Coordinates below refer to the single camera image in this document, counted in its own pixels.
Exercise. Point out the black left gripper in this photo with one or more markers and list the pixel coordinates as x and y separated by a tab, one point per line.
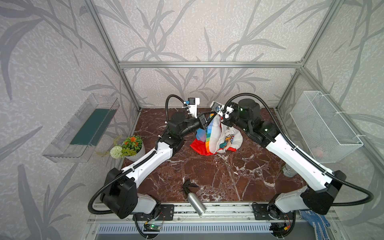
202	121

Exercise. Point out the white colourful children's jacket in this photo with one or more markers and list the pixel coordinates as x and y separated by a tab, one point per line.
217	139

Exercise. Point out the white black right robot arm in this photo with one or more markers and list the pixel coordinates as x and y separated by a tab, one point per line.
323	184

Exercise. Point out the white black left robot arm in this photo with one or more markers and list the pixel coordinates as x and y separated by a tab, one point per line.
119	194

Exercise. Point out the silver spray bottle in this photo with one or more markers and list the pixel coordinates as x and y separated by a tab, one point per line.
192	198

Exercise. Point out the silver metal tin can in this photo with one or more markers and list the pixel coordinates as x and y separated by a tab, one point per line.
288	171

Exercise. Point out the small potted flower plant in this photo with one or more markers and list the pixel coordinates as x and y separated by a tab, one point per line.
132	148

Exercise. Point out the blue white work glove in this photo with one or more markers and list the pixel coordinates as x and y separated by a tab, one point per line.
318	222

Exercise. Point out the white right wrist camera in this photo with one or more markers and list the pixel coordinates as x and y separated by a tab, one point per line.
221	110

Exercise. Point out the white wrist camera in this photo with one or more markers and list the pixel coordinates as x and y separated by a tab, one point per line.
192	106
221	110

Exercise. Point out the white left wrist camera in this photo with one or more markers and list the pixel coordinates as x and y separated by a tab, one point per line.
192	106

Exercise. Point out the aluminium frame profile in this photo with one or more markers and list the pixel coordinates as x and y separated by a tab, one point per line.
274	49

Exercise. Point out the white wire mesh basket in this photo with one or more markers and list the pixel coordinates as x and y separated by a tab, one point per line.
325	131

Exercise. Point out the clear plastic wall shelf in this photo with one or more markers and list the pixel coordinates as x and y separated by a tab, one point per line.
79	138

